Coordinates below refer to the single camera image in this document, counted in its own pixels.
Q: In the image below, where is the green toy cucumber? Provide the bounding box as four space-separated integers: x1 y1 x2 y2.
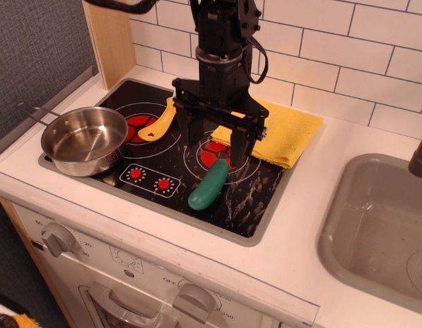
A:
187 159 229 210

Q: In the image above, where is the wooden side panel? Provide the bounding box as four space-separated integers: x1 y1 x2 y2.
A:
82 1 136 90

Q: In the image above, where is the yellow dish brush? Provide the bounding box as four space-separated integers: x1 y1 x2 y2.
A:
138 97 176 142

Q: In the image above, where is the oven door handle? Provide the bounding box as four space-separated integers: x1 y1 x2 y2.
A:
88 282 179 327

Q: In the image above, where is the yellow cloth napkin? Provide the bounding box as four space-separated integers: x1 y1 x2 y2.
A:
211 98 325 169

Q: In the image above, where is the grey oven knob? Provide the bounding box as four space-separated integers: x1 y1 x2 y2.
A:
172 284 216 324

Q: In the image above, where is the orange object at corner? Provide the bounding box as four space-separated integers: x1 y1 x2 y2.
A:
0 313 40 328

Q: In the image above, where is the stainless steel pot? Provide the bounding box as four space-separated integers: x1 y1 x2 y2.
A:
18 102 129 177

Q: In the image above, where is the grey toy sink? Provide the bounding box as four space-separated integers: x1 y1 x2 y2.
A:
318 154 422 314

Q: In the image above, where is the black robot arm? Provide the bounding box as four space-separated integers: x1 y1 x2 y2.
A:
172 1 269 167

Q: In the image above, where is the right red stove knob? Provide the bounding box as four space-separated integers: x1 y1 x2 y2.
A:
157 178 171 191

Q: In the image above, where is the left red stove knob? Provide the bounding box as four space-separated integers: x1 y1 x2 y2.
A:
129 168 142 180

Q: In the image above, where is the grey timer knob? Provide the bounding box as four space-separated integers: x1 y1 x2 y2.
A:
41 223 76 258

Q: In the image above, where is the black toy stovetop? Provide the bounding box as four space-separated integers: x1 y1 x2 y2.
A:
38 78 297 247

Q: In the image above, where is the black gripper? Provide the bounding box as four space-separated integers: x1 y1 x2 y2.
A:
172 57 268 165

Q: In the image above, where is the red stove knob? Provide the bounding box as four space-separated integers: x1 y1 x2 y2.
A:
157 178 171 191
129 168 142 180

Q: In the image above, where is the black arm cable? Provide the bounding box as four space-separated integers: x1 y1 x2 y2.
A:
83 0 269 85

